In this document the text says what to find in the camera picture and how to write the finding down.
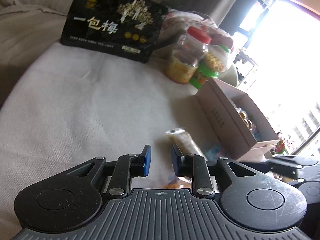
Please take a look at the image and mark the small pastry snack pack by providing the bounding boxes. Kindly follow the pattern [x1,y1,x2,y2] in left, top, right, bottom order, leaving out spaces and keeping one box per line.
[163,177,191,189]

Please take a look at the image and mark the long biscuit bar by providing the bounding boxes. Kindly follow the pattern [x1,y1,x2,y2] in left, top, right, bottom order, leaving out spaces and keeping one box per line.
[165,128,207,160]

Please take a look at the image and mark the potted red flowers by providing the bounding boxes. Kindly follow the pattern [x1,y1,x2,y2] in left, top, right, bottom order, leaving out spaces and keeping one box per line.
[274,131,291,155]

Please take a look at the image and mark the blue clear snack wrapper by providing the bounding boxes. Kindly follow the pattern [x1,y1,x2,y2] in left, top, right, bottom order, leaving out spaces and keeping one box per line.
[204,142,228,162]

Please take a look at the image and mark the pink cardboard box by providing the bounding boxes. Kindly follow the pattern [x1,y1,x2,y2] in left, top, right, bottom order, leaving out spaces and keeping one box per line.
[196,79,279,161]

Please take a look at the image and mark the green lid round jar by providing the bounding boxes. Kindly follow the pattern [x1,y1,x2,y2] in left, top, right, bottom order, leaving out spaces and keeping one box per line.
[189,44,232,89]

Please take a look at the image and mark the red lid plastic jar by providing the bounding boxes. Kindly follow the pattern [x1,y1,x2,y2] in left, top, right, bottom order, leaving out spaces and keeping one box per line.
[164,26,212,84]

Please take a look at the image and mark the black plum snack bag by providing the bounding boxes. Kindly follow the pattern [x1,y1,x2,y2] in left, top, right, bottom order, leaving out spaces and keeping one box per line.
[60,0,169,63]

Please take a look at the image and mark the floral folded blanket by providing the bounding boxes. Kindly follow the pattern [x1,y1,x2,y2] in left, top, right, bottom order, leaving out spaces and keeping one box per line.
[156,9,234,52]

